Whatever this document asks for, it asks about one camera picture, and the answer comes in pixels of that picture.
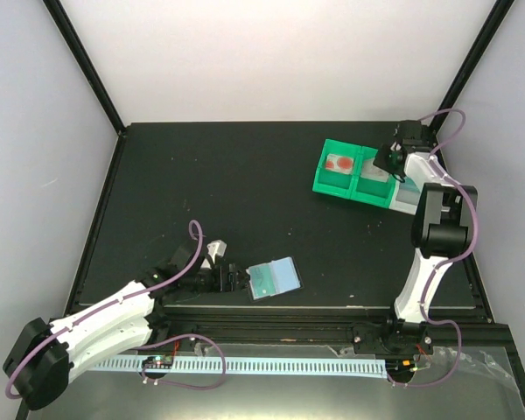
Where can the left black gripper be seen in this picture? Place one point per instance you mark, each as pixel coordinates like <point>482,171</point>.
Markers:
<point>231,278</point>

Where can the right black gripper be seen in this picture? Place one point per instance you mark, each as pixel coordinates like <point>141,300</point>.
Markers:
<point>379,160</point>

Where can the black leather card holder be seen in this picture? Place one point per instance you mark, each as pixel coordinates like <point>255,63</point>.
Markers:
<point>286,276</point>

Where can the white card red pattern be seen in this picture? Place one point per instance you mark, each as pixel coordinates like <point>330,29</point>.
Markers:
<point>372,172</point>

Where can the teal AION VIP card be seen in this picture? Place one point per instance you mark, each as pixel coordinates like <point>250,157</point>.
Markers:
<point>408,185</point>

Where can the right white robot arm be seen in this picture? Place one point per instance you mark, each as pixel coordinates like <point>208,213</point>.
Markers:
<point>445,227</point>

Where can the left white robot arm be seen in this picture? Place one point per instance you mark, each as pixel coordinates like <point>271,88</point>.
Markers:
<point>48,356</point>

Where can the card with red circles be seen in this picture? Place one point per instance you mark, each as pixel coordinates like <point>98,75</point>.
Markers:
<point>340,164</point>

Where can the middle green bin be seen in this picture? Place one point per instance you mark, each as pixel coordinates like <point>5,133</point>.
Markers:
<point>367,191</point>

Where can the green bin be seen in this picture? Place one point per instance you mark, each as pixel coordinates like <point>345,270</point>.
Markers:
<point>367,191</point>
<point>333,183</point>

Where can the white bin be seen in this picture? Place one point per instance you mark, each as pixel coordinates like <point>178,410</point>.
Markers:
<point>403,202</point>

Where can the left green bin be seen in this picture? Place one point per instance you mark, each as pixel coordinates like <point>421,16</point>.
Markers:
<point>333,183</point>

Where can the small circuit board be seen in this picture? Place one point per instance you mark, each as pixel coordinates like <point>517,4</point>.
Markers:
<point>158,362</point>

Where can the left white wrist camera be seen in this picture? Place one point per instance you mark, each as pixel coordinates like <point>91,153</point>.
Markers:
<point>215,250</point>

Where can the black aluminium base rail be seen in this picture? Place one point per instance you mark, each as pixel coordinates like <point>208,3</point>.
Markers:
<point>267,324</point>

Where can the white slotted cable duct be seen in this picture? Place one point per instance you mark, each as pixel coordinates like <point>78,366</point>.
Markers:
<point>367,368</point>

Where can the right black frame post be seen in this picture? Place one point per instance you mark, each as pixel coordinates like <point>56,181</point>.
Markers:
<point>479,46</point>

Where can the black frame post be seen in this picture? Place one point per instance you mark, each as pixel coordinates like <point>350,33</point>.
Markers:
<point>66,29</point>
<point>479,46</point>

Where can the left black frame post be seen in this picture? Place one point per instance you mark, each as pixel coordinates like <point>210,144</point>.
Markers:
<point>66,29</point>

